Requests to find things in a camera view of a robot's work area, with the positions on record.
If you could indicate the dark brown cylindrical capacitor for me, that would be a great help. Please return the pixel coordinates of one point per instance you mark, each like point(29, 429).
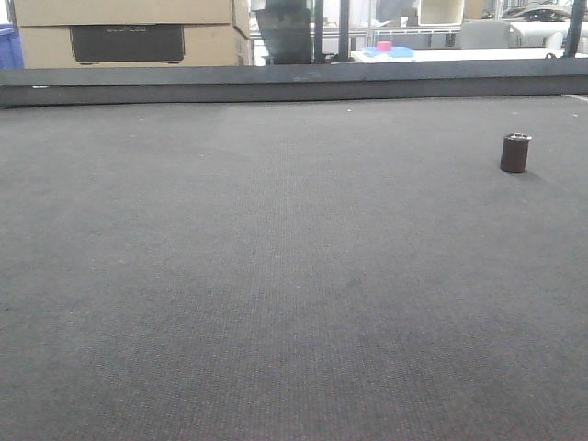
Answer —
point(515, 152)

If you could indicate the dark trash bin background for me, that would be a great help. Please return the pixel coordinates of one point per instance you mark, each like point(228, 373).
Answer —
point(285, 28)

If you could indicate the blue bin at left edge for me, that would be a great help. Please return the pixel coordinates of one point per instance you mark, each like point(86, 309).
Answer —
point(10, 48)

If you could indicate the white background table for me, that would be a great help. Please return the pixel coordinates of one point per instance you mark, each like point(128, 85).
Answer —
point(452, 55)

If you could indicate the pink box on tray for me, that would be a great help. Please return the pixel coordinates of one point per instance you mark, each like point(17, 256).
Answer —
point(384, 46)

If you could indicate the light blue tray background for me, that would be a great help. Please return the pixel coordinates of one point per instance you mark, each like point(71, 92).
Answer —
point(395, 52)

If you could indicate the lower cardboard box black label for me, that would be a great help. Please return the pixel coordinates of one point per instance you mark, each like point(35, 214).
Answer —
point(162, 45)

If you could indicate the beige cabinet background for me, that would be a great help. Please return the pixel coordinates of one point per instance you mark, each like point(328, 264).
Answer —
point(440, 12)

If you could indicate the grey office chair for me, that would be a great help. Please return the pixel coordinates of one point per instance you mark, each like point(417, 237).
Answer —
point(484, 34)

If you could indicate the upper cardboard box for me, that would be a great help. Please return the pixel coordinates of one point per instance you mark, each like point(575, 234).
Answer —
point(47, 13)

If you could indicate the black vertical post left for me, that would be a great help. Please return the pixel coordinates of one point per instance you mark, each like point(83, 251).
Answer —
point(318, 56)

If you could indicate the black vertical post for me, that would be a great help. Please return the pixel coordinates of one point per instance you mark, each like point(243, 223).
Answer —
point(343, 39)
point(318, 56)

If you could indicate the black vertical post right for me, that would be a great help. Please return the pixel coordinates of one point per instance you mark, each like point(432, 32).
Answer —
point(343, 39)

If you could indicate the dark raised table edge rail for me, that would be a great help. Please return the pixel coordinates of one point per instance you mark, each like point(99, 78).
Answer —
point(292, 83)

